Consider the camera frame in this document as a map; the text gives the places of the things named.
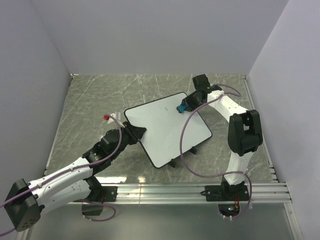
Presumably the blue bone-shaped eraser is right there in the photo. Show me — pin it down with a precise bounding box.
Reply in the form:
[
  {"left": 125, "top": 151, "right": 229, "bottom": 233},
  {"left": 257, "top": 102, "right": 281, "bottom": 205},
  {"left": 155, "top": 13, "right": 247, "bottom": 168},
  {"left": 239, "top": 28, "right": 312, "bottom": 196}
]
[{"left": 176, "top": 104, "right": 188, "bottom": 113}]

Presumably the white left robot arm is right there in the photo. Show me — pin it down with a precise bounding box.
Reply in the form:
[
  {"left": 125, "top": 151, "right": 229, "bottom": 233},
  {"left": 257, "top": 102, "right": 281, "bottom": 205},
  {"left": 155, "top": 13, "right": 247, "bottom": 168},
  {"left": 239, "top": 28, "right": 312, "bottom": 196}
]
[{"left": 3, "top": 121, "right": 147, "bottom": 232}]

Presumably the black whiteboard foot right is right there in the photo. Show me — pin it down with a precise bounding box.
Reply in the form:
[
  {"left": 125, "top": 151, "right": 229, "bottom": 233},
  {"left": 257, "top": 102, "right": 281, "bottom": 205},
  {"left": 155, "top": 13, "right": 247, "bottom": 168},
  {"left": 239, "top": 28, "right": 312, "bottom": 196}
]
[{"left": 190, "top": 146, "right": 197, "bottom": 155}]

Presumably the black whiteboard foot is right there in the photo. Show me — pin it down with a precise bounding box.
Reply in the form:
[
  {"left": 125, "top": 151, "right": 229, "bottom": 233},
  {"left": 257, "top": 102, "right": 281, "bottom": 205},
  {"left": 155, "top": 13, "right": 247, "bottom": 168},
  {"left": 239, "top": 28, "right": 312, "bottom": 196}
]
[
  {"left": 168, "top": 159, "right": 177, "bottom": 168},
  {"left": 190, "top": 146, "right": 197, "bottom": 155}
]

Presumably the aluminium rail front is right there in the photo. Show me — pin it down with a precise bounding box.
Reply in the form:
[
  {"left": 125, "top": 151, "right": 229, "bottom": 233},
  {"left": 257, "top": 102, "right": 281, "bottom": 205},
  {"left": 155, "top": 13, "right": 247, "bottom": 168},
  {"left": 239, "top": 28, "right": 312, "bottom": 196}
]
[{"left": 16, "top": 181, "right": 292, "bottom": 240}]

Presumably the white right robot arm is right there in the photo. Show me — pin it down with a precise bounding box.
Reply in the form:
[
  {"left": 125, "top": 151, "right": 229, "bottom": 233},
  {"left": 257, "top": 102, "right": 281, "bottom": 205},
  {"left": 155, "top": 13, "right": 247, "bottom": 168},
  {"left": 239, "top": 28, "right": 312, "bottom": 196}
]
[{"left": 176, "top": 74, "right": 263, "bottom": 200}]

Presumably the black whiteboard foot left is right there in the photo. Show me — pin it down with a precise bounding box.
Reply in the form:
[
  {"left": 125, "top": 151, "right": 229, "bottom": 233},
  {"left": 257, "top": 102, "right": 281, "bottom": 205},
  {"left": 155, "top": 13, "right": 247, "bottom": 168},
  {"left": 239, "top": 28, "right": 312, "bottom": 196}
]
[{"left": 168, "top": 159, "right": 177, "bottom": 168}]

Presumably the white board black frame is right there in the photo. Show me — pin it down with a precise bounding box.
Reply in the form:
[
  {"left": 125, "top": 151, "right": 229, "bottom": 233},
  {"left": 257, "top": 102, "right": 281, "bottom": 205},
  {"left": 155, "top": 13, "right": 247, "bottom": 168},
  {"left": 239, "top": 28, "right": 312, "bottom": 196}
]
[{"left": 123, "top": 91, "right": 213, "bottom": 169}]

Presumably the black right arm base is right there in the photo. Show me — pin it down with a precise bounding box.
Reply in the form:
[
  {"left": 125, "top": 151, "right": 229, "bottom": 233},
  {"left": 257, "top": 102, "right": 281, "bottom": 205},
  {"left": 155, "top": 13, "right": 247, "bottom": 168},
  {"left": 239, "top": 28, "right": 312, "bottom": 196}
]
[{"left": 200, "top": 182, "right": 250, "bottom": 202}]

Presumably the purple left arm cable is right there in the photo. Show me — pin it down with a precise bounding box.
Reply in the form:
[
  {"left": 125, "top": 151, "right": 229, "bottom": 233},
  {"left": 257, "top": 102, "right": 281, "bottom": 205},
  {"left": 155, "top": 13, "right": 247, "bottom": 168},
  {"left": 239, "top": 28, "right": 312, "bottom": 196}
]
[{"left": 0, "top": 117, "right": 126, "bottom": 240}]

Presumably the aluminium rail right side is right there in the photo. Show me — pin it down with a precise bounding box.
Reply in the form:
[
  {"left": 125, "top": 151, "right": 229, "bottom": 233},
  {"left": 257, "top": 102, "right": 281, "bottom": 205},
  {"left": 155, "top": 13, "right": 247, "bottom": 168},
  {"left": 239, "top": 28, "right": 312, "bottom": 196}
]
[{"left": 241, "top": 75, "right": 279, "bottom": 183}]

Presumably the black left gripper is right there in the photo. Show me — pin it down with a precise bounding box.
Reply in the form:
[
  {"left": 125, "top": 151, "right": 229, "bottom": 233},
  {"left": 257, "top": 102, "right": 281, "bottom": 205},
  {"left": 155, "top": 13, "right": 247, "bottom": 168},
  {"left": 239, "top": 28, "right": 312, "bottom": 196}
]
[{"left": 111, "top": 121, "right": 147, "bottom": 160}]

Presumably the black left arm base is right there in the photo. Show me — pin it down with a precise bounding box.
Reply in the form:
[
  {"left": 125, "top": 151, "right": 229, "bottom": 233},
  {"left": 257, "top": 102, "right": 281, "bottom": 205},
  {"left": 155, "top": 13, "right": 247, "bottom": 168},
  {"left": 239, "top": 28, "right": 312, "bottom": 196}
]
[{"left": 80, "top": 186, "right": 118, "bottom": 221}]

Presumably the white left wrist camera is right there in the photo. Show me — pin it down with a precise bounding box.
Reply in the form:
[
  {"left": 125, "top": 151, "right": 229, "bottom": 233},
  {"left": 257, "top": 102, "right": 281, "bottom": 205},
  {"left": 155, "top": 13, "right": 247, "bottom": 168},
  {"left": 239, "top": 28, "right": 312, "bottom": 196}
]
[{"left": 103, "top": 111, "right": 124, "bottom": 127}]

